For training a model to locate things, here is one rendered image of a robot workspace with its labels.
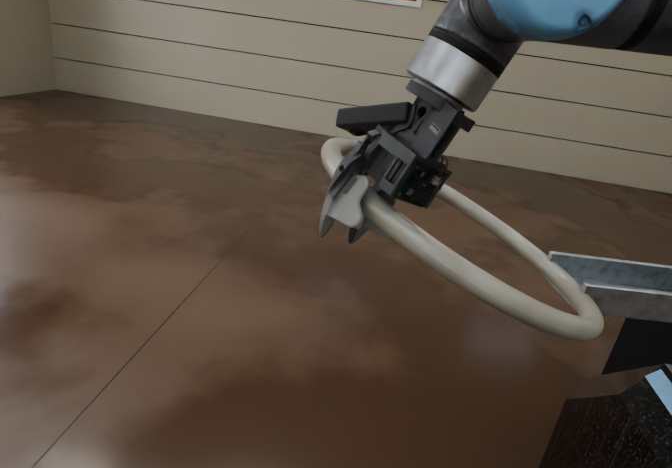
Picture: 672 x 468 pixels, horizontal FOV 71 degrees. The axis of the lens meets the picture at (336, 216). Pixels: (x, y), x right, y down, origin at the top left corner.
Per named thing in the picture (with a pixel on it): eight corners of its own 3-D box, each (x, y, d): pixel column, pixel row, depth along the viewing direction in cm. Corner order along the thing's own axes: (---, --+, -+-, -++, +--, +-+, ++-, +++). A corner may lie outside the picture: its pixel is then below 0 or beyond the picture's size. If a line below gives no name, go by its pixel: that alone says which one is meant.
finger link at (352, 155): (325, 193, 54) (375, 134, 52) (319, 187, 55) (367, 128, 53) (348, 208, 57) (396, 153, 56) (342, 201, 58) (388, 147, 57)
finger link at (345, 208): (324, 251, 52) (378, 189, 51) (300, 222, 56) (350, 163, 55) (340, 259, 55) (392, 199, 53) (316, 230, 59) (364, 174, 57)
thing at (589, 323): (509, 234, 103) (517, 223, 102) (668, 400, 57) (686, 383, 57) (314, 125, 91) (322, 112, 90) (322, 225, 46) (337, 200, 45)
